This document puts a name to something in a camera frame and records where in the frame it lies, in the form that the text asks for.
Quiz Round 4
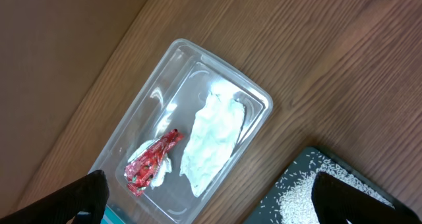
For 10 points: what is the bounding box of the teal plastic serving tray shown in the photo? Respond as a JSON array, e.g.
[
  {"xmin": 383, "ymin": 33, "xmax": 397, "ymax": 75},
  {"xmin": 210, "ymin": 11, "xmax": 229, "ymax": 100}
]
[{"xmin": 100, "ymin": 206, "xmax": 125, "ymax": 224}]

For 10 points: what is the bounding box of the red snack wrapper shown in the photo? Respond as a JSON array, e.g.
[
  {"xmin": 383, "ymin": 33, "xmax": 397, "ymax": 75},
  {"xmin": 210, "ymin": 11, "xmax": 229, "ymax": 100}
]
[{"xmin": 124, "ymin": 128, "xmax": 185, "ymax": 198}]

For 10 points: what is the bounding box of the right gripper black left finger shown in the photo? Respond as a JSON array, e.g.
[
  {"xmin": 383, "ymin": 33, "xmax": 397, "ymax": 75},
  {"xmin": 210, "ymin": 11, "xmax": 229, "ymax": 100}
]
[{"xmin": 1, "ymin": 170, "xmax": 109, "ymax": 224}]

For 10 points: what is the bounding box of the black plastic tray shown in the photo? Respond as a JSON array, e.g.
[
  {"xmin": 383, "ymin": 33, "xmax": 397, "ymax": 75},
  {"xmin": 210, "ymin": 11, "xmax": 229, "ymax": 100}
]
[{"xmin": 245, "ymin": 147, "xmax": 421, "ymax": 224}]

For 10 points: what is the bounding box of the clear plastic bin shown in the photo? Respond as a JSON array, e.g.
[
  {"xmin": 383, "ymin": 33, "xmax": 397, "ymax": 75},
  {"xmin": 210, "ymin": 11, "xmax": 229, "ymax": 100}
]
[{"xmin": 92, "ymin": 39, "xmax": 273, "ymax": 223}]

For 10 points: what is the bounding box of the pile of white rice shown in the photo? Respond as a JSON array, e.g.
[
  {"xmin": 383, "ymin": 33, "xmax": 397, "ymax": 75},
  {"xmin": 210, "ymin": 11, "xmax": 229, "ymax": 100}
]
[{"xmin": 257, "ymin": 148, "xmax": 392, "ymax": 223}]

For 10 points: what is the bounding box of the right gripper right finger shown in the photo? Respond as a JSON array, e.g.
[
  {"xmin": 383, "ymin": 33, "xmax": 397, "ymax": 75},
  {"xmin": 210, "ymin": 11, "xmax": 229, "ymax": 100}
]
[{"xmin": 311, "ymin": 172, "xmax": 421, "ymax": 224}]

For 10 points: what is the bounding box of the large white tissue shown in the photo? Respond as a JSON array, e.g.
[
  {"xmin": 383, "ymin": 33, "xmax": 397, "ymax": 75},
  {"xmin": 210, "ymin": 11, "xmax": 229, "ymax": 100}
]
[{"xmin": 179, "ymin": 82, "xmax": 245, "ymax": 198}]

